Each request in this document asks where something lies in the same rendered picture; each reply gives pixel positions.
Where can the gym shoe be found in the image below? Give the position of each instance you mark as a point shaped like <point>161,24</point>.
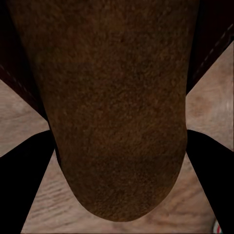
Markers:
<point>216,228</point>

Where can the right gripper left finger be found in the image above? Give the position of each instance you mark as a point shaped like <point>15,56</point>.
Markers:
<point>21,173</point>

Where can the sandal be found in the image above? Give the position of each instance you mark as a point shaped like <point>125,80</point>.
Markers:
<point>111,78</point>

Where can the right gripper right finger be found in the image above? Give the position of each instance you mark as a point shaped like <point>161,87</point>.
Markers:
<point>214,166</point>

